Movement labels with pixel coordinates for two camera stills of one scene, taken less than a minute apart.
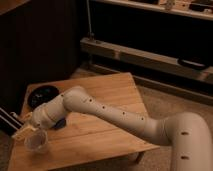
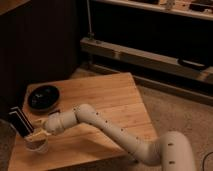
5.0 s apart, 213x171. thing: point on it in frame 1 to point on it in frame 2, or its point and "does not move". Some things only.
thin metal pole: x=91 y=35 does not move
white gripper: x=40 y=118 to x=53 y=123
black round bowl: x=38 y=94 does not move
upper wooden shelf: x=196 y=8 does not move
